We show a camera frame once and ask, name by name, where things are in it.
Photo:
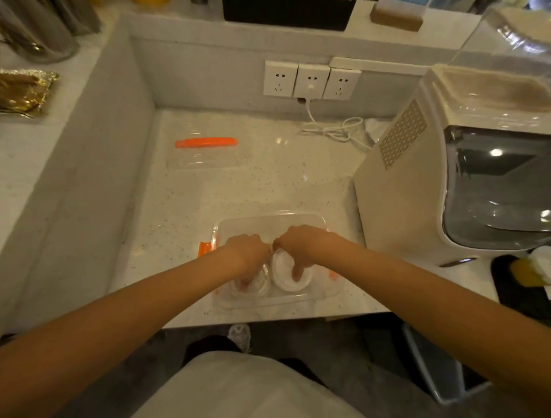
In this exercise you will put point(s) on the person's left hand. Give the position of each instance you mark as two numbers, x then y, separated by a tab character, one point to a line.
247	254

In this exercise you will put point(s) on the person's right hand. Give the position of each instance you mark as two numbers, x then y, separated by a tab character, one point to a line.
303	245

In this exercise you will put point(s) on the person's right fingers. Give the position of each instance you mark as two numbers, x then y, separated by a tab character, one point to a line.
297	272

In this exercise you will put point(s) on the person's left fingers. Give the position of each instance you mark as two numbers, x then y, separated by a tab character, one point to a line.
245	285

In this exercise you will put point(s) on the small clear plastic cup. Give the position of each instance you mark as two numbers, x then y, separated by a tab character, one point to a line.
260	285

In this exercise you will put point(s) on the small white plastic cup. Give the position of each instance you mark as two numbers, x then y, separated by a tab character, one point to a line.
282	277

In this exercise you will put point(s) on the person's left forearm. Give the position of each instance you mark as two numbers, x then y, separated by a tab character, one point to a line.
116	327

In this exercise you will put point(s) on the person's right forearm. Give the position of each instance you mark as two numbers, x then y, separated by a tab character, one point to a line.
430	305

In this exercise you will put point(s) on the clear container with orange clips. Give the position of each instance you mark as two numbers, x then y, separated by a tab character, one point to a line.
275	224

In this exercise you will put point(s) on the white shoe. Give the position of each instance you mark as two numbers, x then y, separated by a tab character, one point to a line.
239	338

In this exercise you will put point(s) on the person's black trousers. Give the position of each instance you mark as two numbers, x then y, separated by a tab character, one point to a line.
206	346

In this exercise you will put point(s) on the person's white shirt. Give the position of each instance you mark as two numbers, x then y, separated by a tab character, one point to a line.
245	387

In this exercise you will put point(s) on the white countertop appliance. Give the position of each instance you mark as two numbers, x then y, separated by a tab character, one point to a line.
400	202

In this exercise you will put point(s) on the clear lid with orange strip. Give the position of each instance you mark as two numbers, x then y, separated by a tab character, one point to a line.
206	148

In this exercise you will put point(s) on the white bin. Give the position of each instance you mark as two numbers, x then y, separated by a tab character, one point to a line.
434	370

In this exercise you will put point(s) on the black mat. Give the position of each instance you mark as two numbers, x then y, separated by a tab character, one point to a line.
512	297

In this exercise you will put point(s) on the yellow object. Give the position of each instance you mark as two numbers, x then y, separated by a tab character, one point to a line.
525	272

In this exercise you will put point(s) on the white cloth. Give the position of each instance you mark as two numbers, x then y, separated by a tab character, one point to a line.
541	265

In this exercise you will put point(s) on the brown block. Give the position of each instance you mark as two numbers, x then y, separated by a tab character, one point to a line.
396	19

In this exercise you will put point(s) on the golden foil packet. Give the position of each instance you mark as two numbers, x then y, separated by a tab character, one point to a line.
23	92

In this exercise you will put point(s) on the clear appliance lid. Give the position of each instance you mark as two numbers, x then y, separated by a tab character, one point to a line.
503	38

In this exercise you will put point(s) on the metal canister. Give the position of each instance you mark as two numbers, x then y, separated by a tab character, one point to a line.
38	30

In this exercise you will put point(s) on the white wall socket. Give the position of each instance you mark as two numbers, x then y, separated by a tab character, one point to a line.
341	84
280	79
310	82

